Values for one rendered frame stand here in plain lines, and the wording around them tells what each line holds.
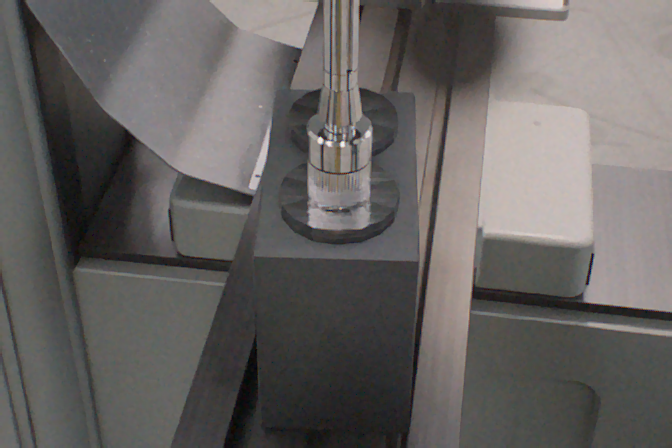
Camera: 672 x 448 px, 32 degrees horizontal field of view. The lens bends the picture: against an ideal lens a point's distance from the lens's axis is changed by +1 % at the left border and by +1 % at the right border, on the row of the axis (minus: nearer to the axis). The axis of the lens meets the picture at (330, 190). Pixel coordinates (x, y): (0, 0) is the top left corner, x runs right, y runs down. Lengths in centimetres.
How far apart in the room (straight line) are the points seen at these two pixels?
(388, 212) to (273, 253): 9
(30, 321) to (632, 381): 73
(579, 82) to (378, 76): 191
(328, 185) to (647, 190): 80
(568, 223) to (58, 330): 64
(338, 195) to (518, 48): 255
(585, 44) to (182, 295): 216
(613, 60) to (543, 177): 196
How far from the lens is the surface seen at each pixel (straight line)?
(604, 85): 324
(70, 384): 157
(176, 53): 142
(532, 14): 149
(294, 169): 88
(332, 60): 78
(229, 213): 134
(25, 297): 145
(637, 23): 354
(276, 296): 85
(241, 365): 101
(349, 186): 83
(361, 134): 81
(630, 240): 148
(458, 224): 115
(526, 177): 140
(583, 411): 151
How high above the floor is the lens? 172
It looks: 38 degrees down
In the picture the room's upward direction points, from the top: straight up
